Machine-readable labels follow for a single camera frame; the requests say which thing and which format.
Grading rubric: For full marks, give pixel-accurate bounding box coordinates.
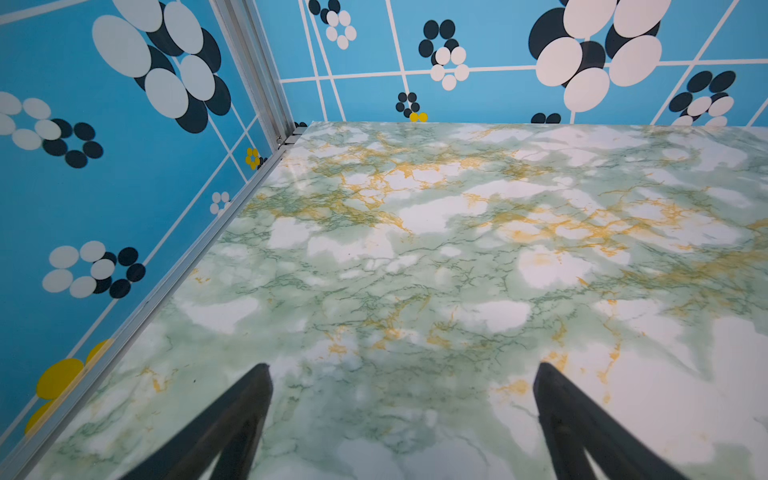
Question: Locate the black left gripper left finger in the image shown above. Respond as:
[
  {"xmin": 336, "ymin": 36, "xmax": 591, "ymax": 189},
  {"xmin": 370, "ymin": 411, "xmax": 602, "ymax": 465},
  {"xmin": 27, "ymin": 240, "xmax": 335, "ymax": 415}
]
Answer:
[{"xmin": 124, "ymin": 363, "xmax": 273, "ymax": 479}]

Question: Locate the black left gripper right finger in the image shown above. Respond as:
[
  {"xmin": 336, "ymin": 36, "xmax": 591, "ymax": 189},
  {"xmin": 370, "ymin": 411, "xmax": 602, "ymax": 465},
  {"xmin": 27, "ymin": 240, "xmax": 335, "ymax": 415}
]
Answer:
[{"xmin": 533, "ymin": 362, "xmax": 685, "ymax": 480}]

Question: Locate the aluminium left table rail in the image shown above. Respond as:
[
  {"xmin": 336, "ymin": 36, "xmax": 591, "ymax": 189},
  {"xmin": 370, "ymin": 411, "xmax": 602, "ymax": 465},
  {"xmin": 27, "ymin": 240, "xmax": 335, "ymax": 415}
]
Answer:
[{"xmin": 1, "ymin": 127, "xmax": 305, "ymax": 479}]

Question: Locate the aluminium left corner post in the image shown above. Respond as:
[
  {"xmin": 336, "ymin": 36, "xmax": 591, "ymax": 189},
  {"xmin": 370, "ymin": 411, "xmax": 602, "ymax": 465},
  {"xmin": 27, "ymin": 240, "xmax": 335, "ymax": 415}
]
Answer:
[{"xmin": 210, "ymin": 0, "xmax": 295, "ymax": 151}]

